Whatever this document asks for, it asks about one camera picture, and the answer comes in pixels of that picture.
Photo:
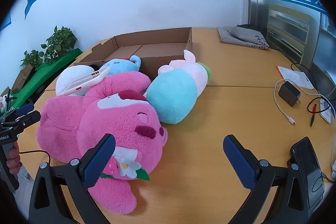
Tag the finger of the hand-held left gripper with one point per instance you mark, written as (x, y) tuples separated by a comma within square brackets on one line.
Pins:
[(25, 109), (31, 118)]

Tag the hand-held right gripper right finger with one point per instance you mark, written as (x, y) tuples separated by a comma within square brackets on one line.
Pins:
[(237, 161)]

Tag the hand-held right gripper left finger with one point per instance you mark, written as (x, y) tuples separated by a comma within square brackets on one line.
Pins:
[(98, 158)]

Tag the pink plush bear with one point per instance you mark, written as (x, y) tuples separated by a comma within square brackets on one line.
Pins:
[(105, 121)]

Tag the white plush toy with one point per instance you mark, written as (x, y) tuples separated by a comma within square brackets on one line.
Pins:
[(68, 77)]

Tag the clear pink phone case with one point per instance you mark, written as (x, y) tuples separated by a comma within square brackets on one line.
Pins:
[(86, 82)]

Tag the teal and pink plush pig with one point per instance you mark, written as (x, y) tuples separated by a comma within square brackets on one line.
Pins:
[(170, 95)]

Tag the green-haired plush toy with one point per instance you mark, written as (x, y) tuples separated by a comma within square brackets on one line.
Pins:
[(207, 71)]

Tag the blue plush cat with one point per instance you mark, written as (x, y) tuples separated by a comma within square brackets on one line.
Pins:
[(118, 65)]

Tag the person's left hand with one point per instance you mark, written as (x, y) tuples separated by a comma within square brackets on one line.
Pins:
[(13, 159)]

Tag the small white figurine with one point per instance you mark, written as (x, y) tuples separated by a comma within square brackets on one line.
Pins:
[(3, 102)]

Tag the small brown cardboard box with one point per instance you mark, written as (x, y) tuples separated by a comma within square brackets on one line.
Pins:
[(22, 77)]

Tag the green bench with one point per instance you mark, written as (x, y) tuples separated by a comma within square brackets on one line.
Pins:
[(52, 69)]

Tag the small potted plant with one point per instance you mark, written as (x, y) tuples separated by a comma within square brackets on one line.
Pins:
[(31, 58)]

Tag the black phone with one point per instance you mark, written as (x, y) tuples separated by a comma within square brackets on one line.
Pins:
[(308, 169)]

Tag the large potted plant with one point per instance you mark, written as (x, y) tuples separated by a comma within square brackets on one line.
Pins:
[(59, 43)]

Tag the black charger adapter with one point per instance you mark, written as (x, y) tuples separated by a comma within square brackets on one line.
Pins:
[(288, 92)]

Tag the red and black pen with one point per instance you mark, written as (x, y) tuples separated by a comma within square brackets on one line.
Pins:
[(313, 116)]

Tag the white power strip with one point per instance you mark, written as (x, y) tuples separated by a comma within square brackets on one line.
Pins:
[(326, 113)]

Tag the white paper bag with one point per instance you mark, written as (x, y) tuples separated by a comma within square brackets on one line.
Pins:
[(296, 77)]

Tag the grey cloth bag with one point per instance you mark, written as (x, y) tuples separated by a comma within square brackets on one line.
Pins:
[(231, 35)]

